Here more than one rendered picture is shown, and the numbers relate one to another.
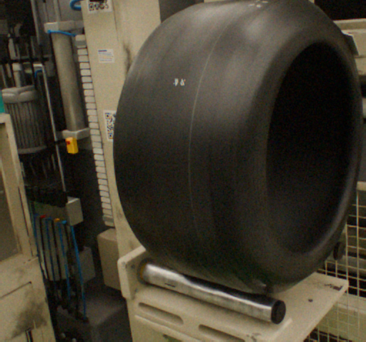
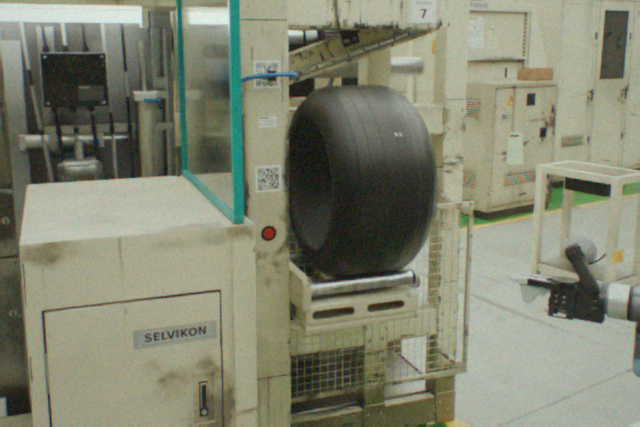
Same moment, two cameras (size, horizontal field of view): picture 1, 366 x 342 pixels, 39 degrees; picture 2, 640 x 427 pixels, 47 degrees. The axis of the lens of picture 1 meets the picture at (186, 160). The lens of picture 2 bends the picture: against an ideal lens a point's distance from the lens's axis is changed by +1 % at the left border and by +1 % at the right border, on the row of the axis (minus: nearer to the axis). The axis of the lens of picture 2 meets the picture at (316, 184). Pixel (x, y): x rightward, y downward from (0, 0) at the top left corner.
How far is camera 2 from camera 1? 182 cm
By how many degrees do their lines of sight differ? 59
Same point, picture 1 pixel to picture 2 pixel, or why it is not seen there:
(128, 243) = (263, 280)
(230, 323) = (389, 294)
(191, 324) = (361, 308)
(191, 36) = (382, 108)
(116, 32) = (281, 104)
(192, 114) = (416, 151)
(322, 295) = not seen: hidden behind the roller
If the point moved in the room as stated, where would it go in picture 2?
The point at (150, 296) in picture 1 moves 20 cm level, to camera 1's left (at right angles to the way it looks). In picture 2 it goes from (322, 303) to (284, 327)
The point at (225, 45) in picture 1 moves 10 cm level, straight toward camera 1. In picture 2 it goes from (410, 113) to (443, 115)
